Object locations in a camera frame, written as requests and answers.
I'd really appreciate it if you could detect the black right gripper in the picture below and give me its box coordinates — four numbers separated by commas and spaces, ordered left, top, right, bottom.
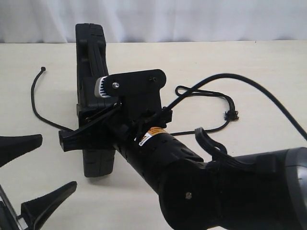
59, 103, 173, 152

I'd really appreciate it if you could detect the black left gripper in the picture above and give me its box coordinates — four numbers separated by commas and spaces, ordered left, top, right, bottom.
0, 134, 77, 230

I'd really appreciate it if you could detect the black plastic carrying case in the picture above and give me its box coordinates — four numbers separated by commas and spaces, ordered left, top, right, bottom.
75, 23, 117, 178

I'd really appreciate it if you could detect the black cord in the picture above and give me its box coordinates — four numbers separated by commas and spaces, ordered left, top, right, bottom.
30, 66, 239, 135

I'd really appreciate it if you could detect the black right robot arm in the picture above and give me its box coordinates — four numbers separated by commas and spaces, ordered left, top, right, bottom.
59, 105, 307, 230

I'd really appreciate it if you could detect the white curtain backdrop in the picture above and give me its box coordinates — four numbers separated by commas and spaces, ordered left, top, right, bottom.
0, 0, 307, 43

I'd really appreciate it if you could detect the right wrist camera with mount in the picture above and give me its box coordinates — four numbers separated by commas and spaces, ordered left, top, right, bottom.
94, 69, 166, 120

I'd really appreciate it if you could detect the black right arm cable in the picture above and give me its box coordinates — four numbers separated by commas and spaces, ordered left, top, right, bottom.
134, 73, 307, 144

